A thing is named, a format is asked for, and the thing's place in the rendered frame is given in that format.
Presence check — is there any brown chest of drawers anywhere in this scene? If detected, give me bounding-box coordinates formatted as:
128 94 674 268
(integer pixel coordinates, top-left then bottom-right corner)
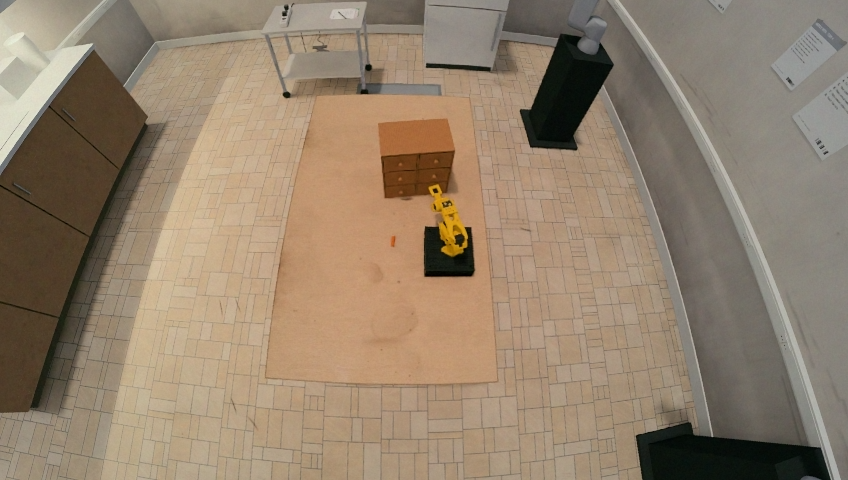
378 119 456 199

